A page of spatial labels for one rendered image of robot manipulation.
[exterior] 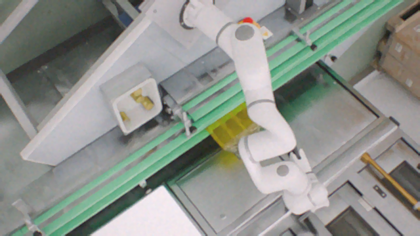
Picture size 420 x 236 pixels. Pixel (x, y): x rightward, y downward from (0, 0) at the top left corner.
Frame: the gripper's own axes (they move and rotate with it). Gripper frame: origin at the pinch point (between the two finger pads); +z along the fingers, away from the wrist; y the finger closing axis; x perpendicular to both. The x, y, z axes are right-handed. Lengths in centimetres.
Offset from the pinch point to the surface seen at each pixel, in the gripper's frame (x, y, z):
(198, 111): 29.3, 15.2, 18.1
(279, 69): -9.1, 6.8, 30.4
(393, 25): -221, -231, 199
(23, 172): 106, -10, 34
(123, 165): 62, 7, 12
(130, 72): 48, 36, 29
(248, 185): 19.2, -12.2, -5.5
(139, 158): 56, 6, 13
